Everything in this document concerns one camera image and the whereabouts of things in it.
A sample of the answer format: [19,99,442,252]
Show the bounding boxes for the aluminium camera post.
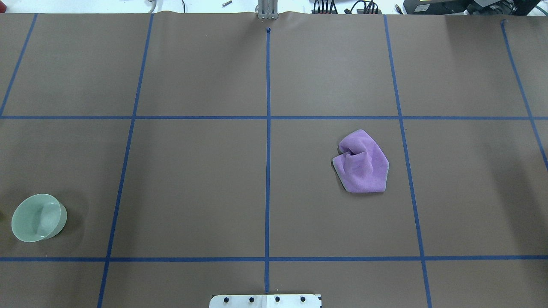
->
[255,0,279,20]

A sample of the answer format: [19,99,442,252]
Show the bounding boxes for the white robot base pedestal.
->
[209,294,322,308]

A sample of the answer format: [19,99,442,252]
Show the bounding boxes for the black cable connectors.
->
[309,0,382,15]

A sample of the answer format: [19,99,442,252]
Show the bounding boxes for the green ceramic bowl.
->
[11,194,67,243]

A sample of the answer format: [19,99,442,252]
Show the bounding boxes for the purple microfiber cloth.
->
[331,129,390,193]

